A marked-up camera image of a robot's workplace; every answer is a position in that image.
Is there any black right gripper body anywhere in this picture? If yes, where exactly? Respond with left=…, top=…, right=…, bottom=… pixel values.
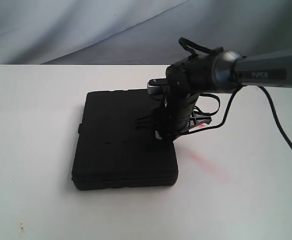
left=135, top=91, right=212, bottom=138

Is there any black plastic tool case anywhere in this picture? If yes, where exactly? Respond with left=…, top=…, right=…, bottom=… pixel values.
left=71, top=89, right=179, bottom=191

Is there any grey right Piper robot arm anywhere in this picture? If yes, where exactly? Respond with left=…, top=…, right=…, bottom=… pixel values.
left=136, top=48, right=292, bottom=138

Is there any grey backdrop cloth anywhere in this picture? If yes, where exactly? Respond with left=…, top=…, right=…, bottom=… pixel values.
left=0, top=0, right=292, bottom=65

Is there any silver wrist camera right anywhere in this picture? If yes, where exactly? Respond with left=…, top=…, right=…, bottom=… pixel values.
left=147, top=78, right=168, bottom=96

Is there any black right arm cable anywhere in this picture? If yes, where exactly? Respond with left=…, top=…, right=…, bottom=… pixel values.
left=178, top=37, right=292, bottom=226

